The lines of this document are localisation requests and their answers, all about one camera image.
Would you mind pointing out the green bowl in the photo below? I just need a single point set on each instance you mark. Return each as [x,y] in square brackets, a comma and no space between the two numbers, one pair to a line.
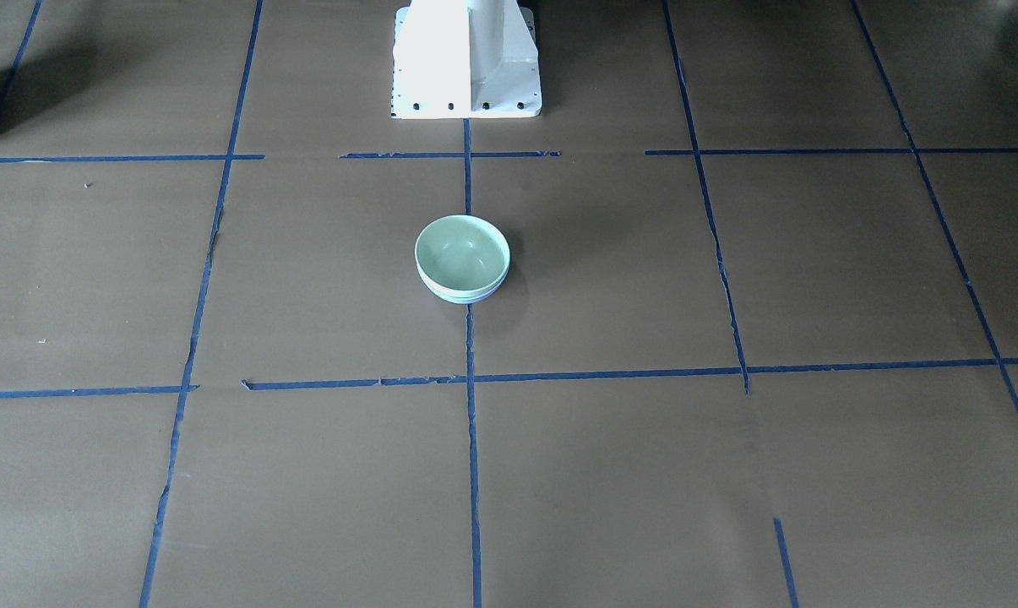
[462,251]

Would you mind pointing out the blue bowl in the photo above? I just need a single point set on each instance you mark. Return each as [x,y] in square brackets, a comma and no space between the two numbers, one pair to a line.
[462,297]

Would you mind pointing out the white mounting pillar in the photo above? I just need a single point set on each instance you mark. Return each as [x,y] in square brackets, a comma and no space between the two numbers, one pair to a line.
[465,60]

